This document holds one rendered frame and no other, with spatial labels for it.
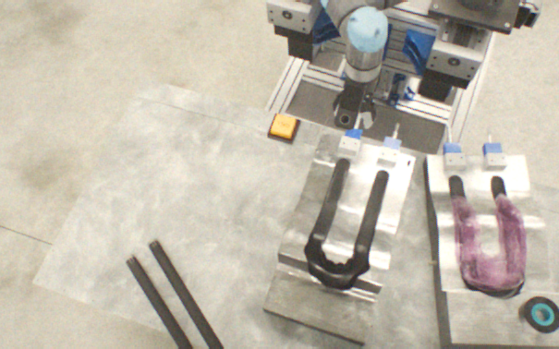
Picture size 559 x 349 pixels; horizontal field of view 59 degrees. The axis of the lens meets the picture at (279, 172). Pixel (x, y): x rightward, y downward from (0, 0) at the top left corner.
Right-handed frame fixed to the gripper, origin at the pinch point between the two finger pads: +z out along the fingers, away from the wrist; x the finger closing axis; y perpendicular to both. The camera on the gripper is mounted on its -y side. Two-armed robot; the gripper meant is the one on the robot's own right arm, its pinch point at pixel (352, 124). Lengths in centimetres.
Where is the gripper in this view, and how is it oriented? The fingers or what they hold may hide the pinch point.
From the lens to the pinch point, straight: 127.2
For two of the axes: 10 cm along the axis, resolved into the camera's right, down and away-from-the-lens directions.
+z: 0.6, 4.2, 9.1
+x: -9.4, -2.8, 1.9
